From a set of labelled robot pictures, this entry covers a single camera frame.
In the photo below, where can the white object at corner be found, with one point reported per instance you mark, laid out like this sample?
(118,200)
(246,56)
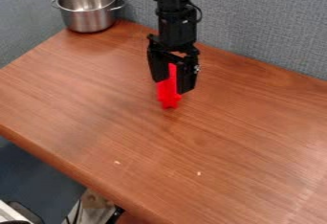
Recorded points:
(13,213)

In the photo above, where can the stainless steel pot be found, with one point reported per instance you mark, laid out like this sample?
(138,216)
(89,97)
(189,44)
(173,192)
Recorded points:
(88,16)

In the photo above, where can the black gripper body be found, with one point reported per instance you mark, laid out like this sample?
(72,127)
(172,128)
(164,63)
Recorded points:
(176,35)

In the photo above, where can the metal table leg frame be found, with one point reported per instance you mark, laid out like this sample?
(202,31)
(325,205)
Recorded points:
(92,209)

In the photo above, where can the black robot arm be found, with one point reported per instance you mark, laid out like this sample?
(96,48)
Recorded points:
(169,5)

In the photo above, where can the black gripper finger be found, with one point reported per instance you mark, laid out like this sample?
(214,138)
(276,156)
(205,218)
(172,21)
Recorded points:
(157,63)
(186,70)

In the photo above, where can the red rectangular block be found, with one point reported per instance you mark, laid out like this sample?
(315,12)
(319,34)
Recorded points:
(166,90)

